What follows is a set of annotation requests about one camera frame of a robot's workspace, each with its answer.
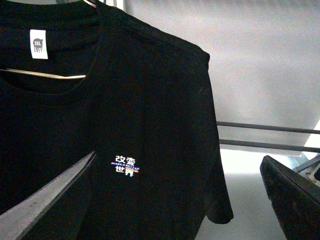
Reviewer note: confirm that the wooden clothes hanger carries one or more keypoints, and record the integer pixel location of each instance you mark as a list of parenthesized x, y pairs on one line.
[(44, 75)]

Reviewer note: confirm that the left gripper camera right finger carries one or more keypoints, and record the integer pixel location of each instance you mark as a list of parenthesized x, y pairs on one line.
[(294, 199)]

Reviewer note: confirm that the black t-shirt with logo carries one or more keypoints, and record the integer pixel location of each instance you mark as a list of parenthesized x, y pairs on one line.
[(145, 106)]

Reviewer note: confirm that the upper horizontal rack rail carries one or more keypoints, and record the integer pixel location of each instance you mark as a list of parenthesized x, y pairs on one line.
[(268, 127)]

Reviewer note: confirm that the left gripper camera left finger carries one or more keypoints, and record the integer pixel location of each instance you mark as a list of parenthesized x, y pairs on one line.
[(55, 211)]

